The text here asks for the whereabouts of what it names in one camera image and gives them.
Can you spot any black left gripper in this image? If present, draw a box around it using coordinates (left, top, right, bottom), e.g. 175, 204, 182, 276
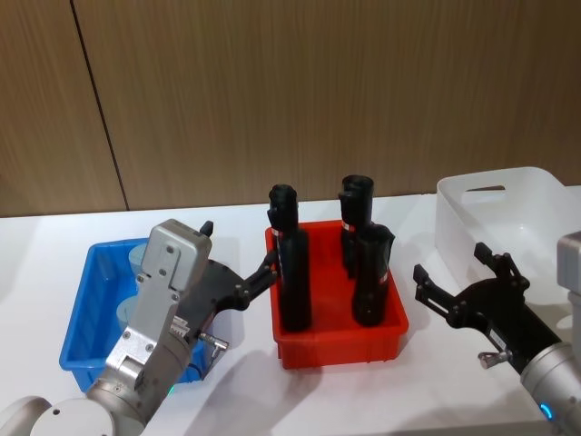
174, 220, 280, 342

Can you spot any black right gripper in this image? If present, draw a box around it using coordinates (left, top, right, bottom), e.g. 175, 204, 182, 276
411, 243, 565, 374

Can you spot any black bottle-shaped tool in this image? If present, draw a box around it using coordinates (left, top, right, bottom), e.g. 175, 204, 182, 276
268, 183, 313, 332
352, 223, 396, 328
337, 173, 375, 279

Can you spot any pale blue cylinder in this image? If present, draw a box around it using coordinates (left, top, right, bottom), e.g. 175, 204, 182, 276
127, 244, 149, 279
115, 295, 143, 336

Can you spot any red plastic bin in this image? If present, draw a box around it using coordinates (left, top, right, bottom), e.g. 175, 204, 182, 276
263, 219, 410, 372

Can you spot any blue plastic bin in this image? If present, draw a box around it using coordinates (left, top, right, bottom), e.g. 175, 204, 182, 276
59, 237, 229, 394

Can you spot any white plastic bin with handle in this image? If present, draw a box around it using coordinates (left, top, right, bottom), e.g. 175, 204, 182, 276
435, 165, 581, 294

